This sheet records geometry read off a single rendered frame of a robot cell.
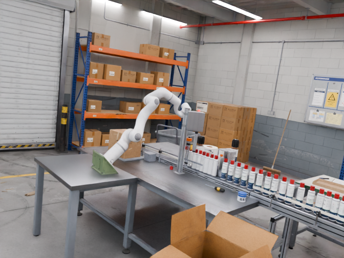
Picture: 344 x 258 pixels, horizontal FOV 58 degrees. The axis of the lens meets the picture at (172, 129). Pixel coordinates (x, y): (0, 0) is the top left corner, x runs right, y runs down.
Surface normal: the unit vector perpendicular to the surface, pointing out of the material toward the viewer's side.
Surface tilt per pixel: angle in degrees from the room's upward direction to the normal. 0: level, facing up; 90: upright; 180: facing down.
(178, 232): 81
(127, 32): 90
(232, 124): 90
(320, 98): 91
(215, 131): 90
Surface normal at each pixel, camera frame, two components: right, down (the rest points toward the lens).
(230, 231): -0.33, -0.76
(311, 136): -0.75, 0.01
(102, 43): 0.66, 0.21
